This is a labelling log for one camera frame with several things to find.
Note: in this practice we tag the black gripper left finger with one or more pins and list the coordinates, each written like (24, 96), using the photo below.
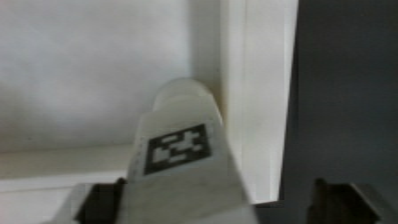
(94, 203)

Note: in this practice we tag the white table leg with tag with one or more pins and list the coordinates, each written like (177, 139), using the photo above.
(184, 186)

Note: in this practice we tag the white square tabletop panel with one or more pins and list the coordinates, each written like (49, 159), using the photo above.
(92, 53)

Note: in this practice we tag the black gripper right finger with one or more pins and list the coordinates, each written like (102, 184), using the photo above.
(348, 203)

